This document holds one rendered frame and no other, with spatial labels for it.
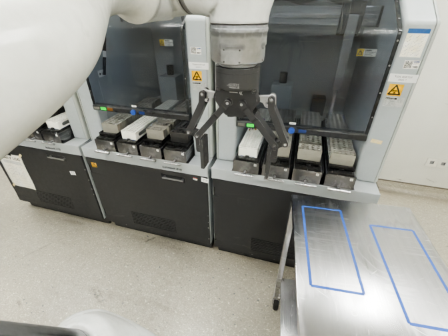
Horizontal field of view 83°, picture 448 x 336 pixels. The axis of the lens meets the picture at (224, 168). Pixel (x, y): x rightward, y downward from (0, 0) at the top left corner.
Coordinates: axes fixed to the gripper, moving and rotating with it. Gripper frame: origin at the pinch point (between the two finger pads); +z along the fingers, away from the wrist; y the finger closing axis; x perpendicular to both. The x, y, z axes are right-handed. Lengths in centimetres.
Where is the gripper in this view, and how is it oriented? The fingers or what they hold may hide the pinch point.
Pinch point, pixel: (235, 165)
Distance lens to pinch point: 53.5
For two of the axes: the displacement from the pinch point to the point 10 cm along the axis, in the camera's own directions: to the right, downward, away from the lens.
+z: 0.0, 8.4, 5.4
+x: 2.8, -5.2, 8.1
